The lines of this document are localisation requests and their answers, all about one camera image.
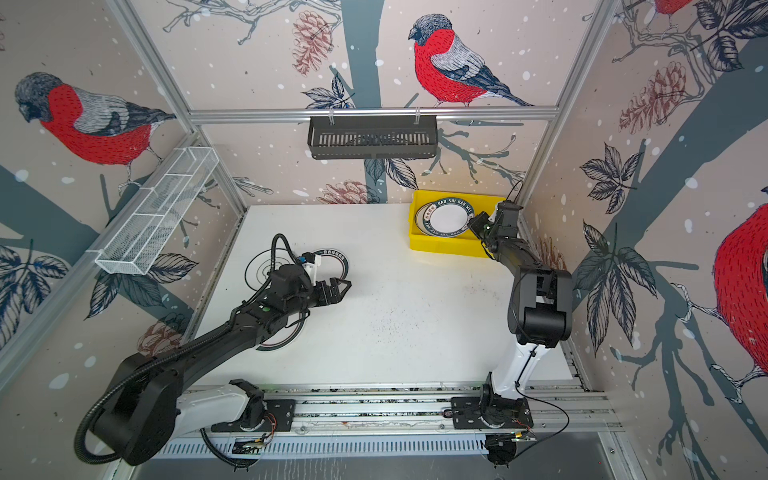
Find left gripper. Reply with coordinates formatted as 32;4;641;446
286;276;352;317

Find white plate green rim lettered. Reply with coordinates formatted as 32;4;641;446
414;197;475;238

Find white plate black cloud outline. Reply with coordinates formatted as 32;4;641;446
244;249;272;292

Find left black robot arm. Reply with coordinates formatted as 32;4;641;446
73;264;352;465

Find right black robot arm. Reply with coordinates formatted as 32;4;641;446
469;200;573;409

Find yellow plastic bin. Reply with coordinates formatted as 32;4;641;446
408;190;504;258

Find white plate red green rim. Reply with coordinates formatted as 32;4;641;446
256;313;310;352

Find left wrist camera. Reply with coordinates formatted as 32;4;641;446
297;252;322;285

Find aluminium rail frame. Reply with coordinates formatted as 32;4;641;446
265;381;623;436

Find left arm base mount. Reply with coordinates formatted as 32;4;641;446
210;399;296;433

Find black hanging wire basket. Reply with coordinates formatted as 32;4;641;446
307;116;438;160

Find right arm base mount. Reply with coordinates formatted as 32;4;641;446
450;393;534;430

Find white wire mesh shelf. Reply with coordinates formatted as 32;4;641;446
95;146;219;275

